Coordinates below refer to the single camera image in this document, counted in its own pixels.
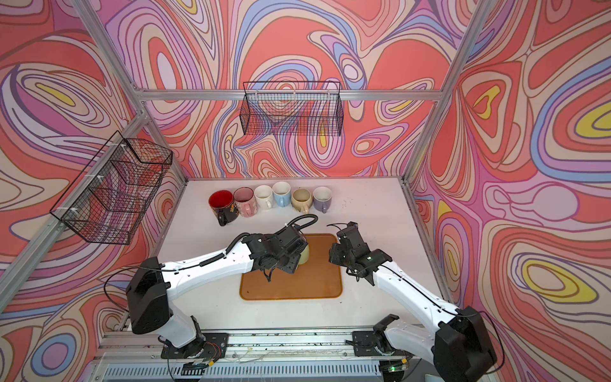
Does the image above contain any left black wire basket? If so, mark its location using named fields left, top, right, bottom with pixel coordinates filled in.
left=49, top=131, right=173, bottom=245

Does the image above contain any aluminium rail with vents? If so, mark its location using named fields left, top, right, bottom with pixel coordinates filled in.
left=84, top=327, right=441, bottom=381

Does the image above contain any black wire basket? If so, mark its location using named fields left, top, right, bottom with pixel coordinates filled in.
left=49, top=131, right=173, bottom=245
left=240, top=81, right=344, bottom=136

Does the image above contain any pink floral mug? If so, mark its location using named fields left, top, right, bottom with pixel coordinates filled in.
left=233, top=187, right=258, bottom=217

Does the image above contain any light green mug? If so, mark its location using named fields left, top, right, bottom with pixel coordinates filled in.
left=298, top=245, right=310, bottom=266

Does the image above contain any black red mug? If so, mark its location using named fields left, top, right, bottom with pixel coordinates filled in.
left=208, top=189, right=240, bottom=227

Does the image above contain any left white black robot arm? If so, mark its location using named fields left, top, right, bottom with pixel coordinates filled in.
left=103, top=213, right=318, bottom=350

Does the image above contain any purple mug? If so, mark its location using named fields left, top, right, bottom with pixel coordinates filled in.
left=313, top=186, right=333, bottom=213

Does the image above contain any orange brown serving tray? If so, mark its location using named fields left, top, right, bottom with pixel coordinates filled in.
left=240, top=233, right=343, bottom=301

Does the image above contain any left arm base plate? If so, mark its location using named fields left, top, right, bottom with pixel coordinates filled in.
left=161, top=332, right=229, bottom=361

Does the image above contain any light blue mug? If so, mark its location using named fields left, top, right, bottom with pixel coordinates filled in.
left=272, top=181, right=291, bottom=208

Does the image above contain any beige ceramic teapot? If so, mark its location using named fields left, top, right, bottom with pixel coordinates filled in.
left=291, top=188, right=313, bottom=214

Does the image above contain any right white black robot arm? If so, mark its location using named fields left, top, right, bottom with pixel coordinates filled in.
left=329, top=222, right=504, bottom=381

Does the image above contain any back black wire basket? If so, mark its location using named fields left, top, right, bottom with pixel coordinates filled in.
left=240, top=81, right=344, bottom=136

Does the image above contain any white cream mug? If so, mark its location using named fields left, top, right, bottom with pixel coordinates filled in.
left=254, top=185, right=275, bottom=211

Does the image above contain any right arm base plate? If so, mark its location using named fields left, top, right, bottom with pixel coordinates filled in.
left=345, top=330, right=413, bottom=360

